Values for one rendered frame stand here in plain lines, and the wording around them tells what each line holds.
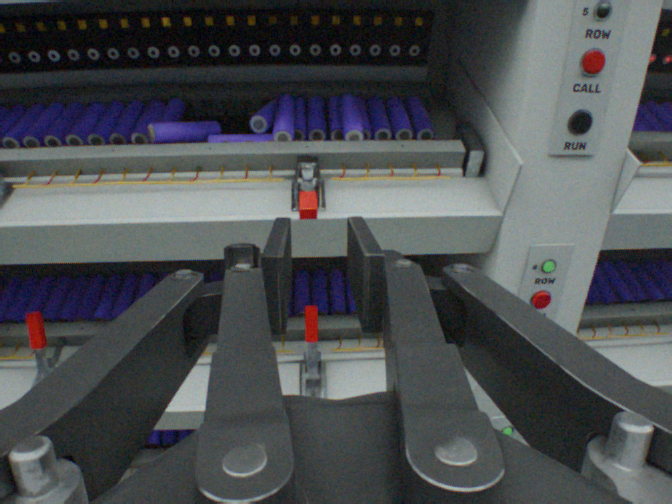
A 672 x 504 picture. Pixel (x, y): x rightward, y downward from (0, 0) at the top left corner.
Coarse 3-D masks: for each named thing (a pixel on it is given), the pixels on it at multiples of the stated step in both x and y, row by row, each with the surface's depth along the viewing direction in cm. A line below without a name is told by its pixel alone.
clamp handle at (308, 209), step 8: (312, 168) 34; (304, 176) 35; (312, 176) 35; (304, 184) 34; (312, 184) 34; (304, 192) 32; (312, 192) 32; (304, 200) 30; (312, 200) 30; (304, 208) 29; (312, 208) 29; (304, 216) 29; (312, 216) 29
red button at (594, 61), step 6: (588, 54) 30; (594, 54) 30; (600, 54) 30; (588, 60) 30; (594, 60) 30; (600, 60) 30; (588, 66) 31; (594, 66) 31; (600, 66) 31; (588, 72) 31; (594, 72) 31
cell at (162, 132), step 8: (152, 128) 37; (160, 128) 37; (168, 128) 38; (176, 128) 38; (184, 128) 39; (192, 128) 39; (200, 128) 40; (208, 128) 40; (216, 128) 41; (152, 136) 37; (160, 136) 37; (168, 136) 38; (176, 136) 38; (184, 136) 39; (192, 136) 39; (200, 136) 40; (208, 136) 40
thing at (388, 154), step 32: (0, 160) 36; (32, 160) 36; (64, 160) 36; (96, 160) 36; (128, 160) 37; (160, 160) 37; (192, 160) 37; (224, 160) 37; (256, 160) 37; (288, 160) 38; (320, 160) 38; (352, 160) 38; (384, 160) 38; (416, 160) 38; (448, 160) 39
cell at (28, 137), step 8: (56, 104) 43; (48, 112) 42; (56, 112) 43; (40, 120) 41; (48, 120) 41; (56, 120) 42; (32, 128) 40; (40, 128) 40; (48, 128) 41; (24, 136) 39; (32, 136) 39; (40, 136) 40; (24, 144) 40; (32, 144) 40; (40, 144) 40
